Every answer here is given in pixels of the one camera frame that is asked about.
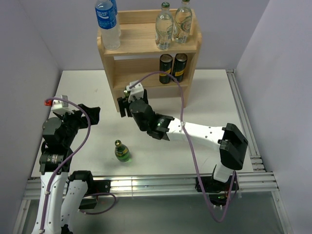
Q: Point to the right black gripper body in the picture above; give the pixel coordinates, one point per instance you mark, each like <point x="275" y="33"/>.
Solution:
<point x="143" y="127"/>

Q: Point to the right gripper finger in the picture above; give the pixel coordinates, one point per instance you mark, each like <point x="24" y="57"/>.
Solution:
<point x="124" y="106"/>
<point x="145" y="96"/>

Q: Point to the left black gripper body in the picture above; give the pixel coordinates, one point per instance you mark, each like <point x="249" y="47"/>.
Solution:
<point x="73" y="126"/>

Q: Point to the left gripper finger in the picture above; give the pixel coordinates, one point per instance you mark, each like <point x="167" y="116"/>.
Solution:
<point x="76" y="114"/>
<point x="92" y="113"/>

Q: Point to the black can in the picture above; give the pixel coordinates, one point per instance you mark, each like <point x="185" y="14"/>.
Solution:
<point x="165" y="65"/>
<point x="179" y="66"/>

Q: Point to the clear glass bottle green cap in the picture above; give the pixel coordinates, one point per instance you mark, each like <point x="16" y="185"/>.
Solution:
<point x="182" y="22"/>

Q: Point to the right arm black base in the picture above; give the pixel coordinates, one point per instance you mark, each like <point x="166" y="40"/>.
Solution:
<point x="214" y="186"/>

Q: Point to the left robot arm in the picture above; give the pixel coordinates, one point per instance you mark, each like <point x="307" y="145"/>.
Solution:
<point x="61" y="193"/>

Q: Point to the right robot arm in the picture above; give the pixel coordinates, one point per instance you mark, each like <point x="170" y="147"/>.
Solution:
<point x="228" y="141"/>

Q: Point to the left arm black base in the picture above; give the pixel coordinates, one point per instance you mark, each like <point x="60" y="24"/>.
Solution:
<point x="89" y="202"/>

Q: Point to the wooden two-tier shelf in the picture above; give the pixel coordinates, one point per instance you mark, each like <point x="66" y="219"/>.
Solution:
<point x="138" y="54"/>

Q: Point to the green glass bottle front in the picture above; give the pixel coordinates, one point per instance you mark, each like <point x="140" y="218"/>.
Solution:
<point x="122" y="152"/>

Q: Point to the front Pocari Sweat water bottle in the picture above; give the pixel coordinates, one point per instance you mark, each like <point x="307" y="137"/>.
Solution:
<point x="107" y="23"/>

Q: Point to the pocari sweat water bottle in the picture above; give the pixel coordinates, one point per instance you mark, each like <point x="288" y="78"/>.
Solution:
<point x="116" y="15"/>
<point x="107" y="23"/>

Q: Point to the rear Pocari Sweat water bottle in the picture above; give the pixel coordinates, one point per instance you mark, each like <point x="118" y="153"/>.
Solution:
<point x="116" y="15"/>

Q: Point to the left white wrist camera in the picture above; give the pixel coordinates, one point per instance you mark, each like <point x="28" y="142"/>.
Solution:
<point x="59" y="106"/>

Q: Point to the aluminium frame right rail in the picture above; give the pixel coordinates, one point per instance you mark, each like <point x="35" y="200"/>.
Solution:
<point x="254" y="153"/>

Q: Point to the aluminium frame rail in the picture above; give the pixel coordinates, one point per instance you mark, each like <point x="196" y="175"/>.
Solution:
<point x="254" y="153"/>
<point x="133" y="186"/>

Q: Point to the aluminium frame front rail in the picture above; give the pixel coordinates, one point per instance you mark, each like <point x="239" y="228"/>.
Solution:
<point x="133" y="186"/>

